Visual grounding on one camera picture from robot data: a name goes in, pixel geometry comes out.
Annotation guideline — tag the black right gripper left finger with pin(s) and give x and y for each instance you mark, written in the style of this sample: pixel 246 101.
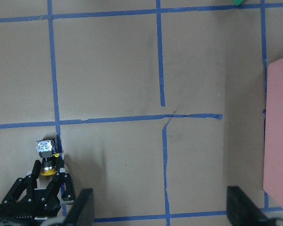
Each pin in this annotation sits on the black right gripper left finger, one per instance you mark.
pixel 82 212

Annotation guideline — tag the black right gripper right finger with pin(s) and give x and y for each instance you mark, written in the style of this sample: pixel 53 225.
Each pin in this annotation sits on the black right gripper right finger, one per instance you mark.
pixel 241 211

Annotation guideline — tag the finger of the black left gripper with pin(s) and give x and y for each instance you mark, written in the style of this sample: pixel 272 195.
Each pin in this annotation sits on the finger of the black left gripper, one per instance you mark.
pixel 60 165
pixel 35 173

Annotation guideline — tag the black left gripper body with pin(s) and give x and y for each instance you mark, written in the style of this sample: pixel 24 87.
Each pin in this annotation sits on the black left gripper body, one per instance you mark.
pixel 24 201

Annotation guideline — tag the yellow push button switch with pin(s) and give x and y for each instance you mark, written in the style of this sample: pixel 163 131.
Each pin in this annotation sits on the yellow push button switch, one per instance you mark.
pixel 47 150

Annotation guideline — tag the pink plastic bin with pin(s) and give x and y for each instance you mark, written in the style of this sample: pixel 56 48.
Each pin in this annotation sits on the pink plastic bin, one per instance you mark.
pixel 273 158

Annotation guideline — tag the green cube far right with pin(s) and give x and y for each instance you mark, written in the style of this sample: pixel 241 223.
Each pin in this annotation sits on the green cube far right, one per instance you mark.
pixel 238 2

